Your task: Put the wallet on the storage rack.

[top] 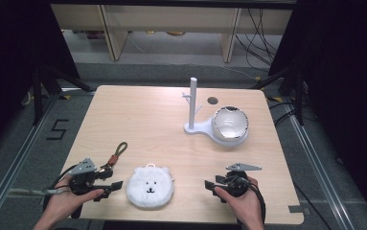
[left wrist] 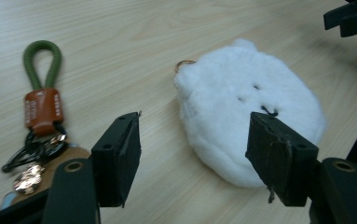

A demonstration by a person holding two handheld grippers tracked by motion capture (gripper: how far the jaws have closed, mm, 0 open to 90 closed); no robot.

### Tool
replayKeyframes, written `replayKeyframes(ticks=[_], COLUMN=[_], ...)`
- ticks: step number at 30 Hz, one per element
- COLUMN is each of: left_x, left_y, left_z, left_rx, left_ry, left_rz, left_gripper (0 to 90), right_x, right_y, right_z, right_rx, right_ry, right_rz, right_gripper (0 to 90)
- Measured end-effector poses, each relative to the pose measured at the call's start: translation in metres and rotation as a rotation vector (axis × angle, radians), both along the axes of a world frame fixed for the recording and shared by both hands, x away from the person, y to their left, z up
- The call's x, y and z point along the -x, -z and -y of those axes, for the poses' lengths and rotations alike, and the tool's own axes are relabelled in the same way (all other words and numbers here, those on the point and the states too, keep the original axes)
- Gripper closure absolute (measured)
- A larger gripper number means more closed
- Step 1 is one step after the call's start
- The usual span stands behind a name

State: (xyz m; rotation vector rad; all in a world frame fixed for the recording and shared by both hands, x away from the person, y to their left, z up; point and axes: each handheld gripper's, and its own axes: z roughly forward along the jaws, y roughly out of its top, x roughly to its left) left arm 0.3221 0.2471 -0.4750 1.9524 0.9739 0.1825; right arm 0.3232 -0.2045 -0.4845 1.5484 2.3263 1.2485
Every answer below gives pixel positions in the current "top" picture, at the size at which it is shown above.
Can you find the black curtain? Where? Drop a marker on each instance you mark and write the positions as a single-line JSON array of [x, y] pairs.
[[347, 80], [8, 64]]

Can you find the person's right hand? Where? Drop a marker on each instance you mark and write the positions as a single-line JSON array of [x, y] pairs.
[[246, 206]]

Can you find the white fluffy bear pouch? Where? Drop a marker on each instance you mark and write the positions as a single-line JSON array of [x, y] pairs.
[[150, 188]]

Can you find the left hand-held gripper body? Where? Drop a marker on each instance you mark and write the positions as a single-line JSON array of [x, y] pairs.
[[82, 182]]

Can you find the aluminium floor rail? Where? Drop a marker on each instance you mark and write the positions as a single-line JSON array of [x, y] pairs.
[[318, 159], [18, 159]]

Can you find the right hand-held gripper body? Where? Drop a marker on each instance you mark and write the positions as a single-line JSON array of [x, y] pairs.
[[237, 184]]

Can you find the person's left hand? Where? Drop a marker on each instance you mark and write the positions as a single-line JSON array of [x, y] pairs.
[[64, 204]]

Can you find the beige wooden bench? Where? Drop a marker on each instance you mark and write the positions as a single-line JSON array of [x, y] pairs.
[[171, 17]]

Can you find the white stand with post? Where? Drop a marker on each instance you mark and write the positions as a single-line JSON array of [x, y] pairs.
[[203, 129]]

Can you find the white bowl silver rim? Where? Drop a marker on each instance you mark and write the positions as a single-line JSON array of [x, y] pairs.
[[230, 123]]

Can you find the black metal stand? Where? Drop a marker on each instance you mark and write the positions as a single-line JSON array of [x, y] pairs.
[[39, 96], [297, 96]]

